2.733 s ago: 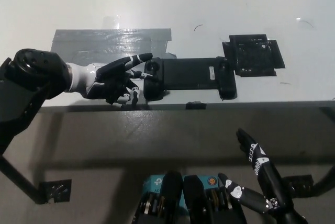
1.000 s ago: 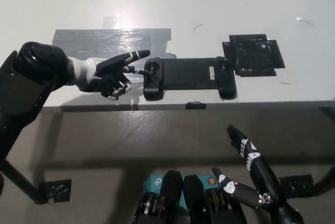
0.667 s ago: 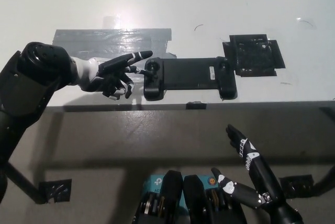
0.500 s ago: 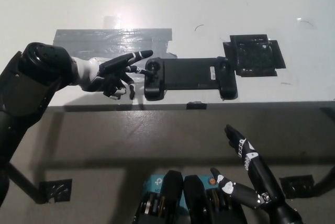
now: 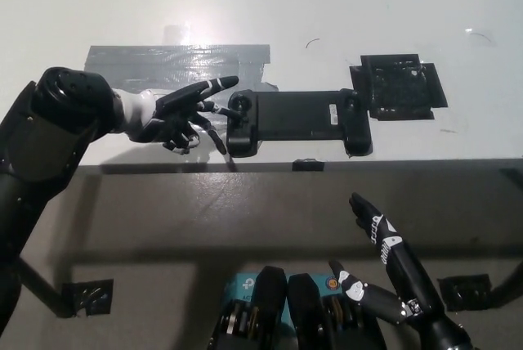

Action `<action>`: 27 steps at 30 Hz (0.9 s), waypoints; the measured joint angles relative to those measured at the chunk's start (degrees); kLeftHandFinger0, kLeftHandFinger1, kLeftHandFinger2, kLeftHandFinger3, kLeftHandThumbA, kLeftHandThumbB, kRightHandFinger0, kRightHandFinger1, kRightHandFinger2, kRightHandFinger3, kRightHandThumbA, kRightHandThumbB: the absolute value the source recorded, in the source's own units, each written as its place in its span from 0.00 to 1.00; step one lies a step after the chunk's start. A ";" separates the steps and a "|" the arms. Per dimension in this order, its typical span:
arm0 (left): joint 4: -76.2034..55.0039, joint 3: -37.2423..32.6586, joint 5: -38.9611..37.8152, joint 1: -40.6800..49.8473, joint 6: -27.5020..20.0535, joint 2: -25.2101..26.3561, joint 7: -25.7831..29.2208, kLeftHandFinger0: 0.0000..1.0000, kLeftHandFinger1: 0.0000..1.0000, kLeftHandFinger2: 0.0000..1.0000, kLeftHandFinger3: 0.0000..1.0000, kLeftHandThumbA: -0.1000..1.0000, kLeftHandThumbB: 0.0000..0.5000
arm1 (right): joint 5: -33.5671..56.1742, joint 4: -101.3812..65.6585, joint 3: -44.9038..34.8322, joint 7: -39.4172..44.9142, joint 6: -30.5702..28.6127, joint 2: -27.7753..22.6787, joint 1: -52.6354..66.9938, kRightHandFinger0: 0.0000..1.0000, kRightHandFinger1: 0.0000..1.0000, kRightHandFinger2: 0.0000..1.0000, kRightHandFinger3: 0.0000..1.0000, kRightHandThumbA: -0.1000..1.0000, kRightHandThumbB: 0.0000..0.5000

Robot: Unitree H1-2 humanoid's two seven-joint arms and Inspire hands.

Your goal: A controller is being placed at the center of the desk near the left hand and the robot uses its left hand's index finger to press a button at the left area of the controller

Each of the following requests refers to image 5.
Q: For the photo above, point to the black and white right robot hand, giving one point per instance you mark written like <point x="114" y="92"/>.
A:
<point x="402" y="260"/>

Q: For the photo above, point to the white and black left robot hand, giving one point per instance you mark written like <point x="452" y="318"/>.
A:
<point x="141" y="115"/>

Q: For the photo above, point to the black game controller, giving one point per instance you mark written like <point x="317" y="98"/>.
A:
<point x="294" y="119"/>

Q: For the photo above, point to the black robot torso teal tops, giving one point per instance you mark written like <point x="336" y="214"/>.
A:
<point x="274" y="305"/>

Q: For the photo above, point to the black floor tape patch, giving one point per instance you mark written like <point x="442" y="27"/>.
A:
<point x="466" y="290"/>
<point x="92" y="297"/>

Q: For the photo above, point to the black table leg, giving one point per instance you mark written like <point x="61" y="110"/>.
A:
<point x="47" y="288"/>
<point x="508" y="288"/>

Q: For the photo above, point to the small black tape piece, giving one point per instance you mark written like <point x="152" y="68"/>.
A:
<point x="307" y="165"/>

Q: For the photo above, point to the black square tape patch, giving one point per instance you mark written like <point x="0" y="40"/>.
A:
<point x="398" y="88"/>

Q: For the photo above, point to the gray duct tape patch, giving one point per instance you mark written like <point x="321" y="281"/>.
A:
<point x="184" y="64"/>

